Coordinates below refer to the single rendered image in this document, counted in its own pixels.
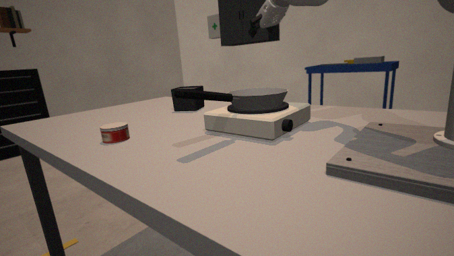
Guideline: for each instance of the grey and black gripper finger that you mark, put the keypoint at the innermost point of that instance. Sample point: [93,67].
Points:
[269,29]
[253,29]

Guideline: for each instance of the red round tin with beige lid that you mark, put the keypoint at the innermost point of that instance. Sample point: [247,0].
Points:
[114,132]

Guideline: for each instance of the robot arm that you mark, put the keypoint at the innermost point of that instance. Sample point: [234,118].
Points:
[443,138]

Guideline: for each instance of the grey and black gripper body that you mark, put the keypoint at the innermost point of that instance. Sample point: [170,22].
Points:
[271,14]

